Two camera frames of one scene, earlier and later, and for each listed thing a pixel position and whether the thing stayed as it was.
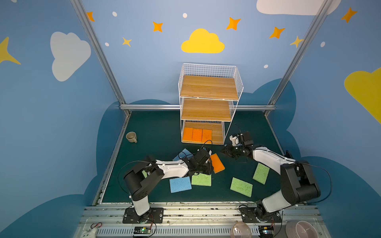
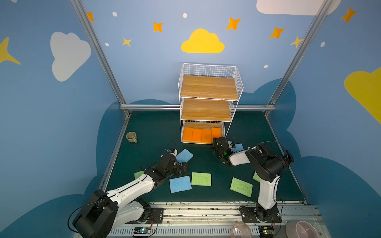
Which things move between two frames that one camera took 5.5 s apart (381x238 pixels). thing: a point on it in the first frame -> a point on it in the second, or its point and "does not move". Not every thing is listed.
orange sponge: [207, 136] does not move
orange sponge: [187, 134] does not move
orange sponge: [197, 135] does not move
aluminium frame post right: [314, 27] does not move
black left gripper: [204, 166] -> [180, 168]
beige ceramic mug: [131, 137] does not move
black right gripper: [233, 150] -> [217, 147]
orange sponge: [218, 165] -> [216, 133]
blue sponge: [185, 153] does not move
